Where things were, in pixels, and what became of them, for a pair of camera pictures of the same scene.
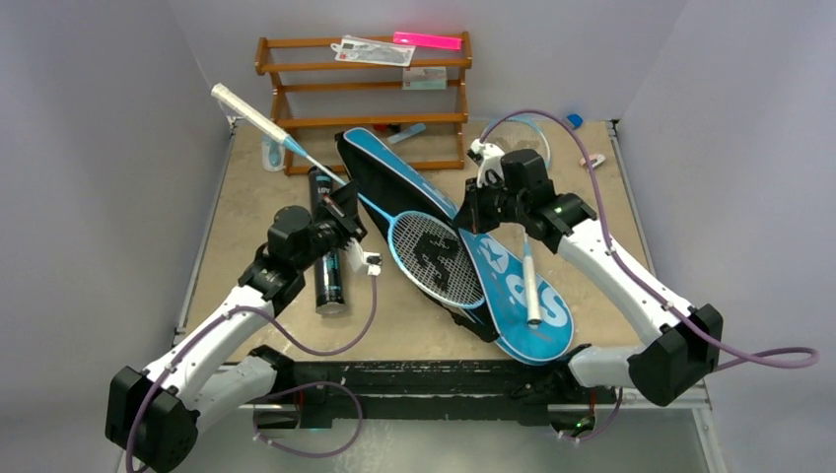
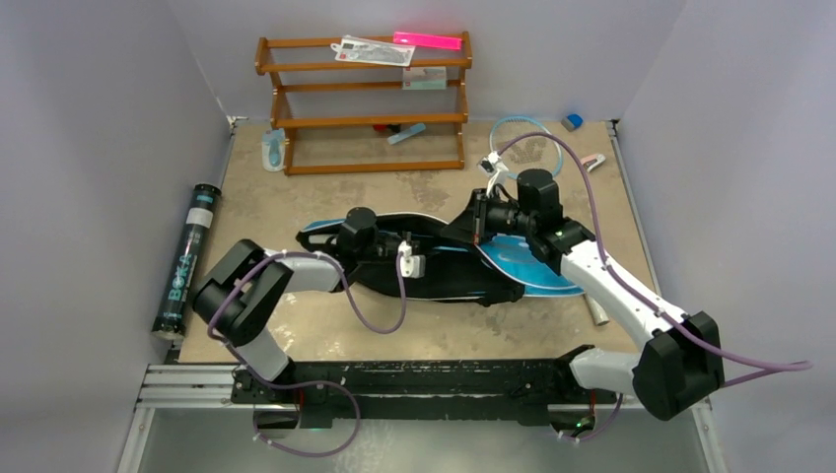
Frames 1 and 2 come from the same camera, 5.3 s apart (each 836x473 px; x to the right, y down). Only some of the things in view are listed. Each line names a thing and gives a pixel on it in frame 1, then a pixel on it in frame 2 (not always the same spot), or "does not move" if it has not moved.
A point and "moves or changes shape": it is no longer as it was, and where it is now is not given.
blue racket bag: x=528 y=312 → x=421 y=258
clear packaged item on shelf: x=373 y=51 does not move
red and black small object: x=394 y=128 does not move
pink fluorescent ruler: x=425 y=40 does not move
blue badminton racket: x=522 y=131 moves or changes shape
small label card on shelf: x=424 y=78 does not move
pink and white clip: x=594 y=160 does not move
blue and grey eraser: x=576 y=120 does not move
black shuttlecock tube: x=330 y=298 → x=170 y=321
